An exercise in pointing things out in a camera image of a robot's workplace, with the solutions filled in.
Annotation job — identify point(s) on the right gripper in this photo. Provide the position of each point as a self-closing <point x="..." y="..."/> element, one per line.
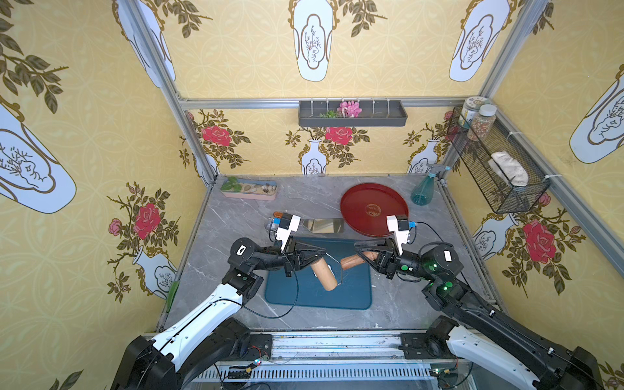
<point x="390" y="258"/>

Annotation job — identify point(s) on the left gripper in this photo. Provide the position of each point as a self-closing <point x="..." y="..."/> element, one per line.
<point x="292" y="253"/>

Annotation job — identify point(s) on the wooden rolling pin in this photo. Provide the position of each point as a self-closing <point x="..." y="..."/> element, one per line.
<point x="330" y="276"/>

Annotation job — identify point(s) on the teal plastic tray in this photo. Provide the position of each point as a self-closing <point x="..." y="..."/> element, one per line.
<point x="355" y="292"/>

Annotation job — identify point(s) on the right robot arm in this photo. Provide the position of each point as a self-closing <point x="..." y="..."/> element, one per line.
<point x="475" y="330"/>

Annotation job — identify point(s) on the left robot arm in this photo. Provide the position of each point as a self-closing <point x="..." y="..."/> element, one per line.
<point x="210" y="333"/>

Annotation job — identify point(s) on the red round tray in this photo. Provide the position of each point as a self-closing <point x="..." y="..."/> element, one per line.
<point x="365" y="208"/>

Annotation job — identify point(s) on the small glass cup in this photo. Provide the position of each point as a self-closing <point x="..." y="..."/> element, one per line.
<point x="271" y="226"/>

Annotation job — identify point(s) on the green spray bottle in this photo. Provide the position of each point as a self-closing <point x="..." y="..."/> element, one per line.
<point x="423" y="193"/>

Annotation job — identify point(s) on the pink rectangular planter box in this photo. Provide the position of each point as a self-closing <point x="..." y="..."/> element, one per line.
<point x="235" y="187"/>

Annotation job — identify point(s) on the pink artificial flower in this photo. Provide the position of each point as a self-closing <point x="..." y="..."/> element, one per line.
<point x="350" y="109"/>

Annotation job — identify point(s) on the beige cloth in basket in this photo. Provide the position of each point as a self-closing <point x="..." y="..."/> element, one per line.
<point x="508" y="169"/>

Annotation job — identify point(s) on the spice jar white lid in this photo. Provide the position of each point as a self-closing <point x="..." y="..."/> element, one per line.
<point x="482" y="122"/>

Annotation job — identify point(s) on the jar with patterned lid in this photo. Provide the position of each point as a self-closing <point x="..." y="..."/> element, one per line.
<point x="470" y="108"/>

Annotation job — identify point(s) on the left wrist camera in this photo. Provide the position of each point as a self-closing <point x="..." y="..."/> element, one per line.
<point x="286" y="224"/>

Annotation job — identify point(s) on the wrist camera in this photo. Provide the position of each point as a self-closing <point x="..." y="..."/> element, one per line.
<point x="400" y="227"/>
<point x="286" y="224"/>

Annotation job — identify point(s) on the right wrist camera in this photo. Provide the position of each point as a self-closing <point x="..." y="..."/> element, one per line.
<point x="400" y="227"/>

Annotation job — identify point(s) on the metal dough scraper wooden handle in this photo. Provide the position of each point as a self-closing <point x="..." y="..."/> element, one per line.
<point x="324" y="226"/>

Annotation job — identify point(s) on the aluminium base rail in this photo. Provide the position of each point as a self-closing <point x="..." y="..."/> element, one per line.
<point x="375" y="356"/>

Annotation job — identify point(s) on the grey wall shelf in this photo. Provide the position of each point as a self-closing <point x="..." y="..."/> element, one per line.
<point x="375" y="113"/>

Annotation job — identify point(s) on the black wire basket shelf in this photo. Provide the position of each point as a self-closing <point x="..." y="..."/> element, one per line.
<point x="502" y="198"/>

